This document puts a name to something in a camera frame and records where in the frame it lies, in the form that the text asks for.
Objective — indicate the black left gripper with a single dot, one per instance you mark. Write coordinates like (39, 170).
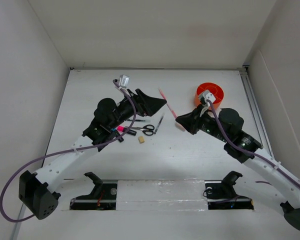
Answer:
(146, 105)

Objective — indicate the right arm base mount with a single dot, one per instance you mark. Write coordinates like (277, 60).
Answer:
(220, 194)

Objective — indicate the pink capped black highlighter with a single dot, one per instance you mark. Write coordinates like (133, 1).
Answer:
(123, 129)

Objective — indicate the green gel pen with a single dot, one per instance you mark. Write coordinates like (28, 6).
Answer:
(139, 120)

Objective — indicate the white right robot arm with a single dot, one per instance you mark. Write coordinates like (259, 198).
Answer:
(282, 194)

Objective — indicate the orange round compartment container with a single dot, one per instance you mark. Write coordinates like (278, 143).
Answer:
(215, 89)

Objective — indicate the black gel pen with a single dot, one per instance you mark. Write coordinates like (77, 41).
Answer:
(159, 123)

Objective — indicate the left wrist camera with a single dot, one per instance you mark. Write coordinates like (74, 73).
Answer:
(123, 81)

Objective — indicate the tan eraser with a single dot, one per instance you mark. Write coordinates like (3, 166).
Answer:
(141, 139)

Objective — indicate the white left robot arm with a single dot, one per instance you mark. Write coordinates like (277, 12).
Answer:
(38, 190)

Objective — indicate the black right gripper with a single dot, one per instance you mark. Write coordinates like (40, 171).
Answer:
(191, 121)

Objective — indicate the black handled scissors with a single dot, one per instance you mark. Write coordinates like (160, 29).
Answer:
(147, 130)

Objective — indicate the front metal rail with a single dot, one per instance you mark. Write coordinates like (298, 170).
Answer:
(150, 195)

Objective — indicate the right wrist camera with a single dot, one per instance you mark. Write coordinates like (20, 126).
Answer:
(206, 96)

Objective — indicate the pink pencil sharpener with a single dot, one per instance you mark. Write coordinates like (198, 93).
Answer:
(180, 127)

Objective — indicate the red translucent highlighter pen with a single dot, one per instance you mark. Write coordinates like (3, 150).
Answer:
(168, 105)

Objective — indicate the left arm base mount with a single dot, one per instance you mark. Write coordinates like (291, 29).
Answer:
(103, 196)

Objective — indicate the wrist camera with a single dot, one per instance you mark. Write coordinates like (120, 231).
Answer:
(123, 81)
(206, 96)

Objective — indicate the blue capped black highlighter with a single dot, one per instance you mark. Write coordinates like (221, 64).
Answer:
(117, 135)

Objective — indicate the aluminium rail right side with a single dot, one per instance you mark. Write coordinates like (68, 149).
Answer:
(257, 117)

